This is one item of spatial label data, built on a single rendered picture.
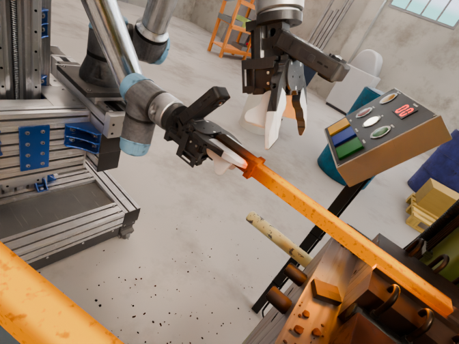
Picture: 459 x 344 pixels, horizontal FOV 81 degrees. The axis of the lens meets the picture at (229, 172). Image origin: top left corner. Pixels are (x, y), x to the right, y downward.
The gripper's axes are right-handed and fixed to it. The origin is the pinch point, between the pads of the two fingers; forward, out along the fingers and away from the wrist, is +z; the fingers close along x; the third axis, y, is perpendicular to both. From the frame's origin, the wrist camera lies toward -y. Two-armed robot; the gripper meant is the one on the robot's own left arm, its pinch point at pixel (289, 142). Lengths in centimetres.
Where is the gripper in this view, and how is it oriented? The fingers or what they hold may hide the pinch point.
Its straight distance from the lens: 48.2
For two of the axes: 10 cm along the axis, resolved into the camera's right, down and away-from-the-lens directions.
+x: -5.5, 2.5, -7.9
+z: 0.5, 9.6, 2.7
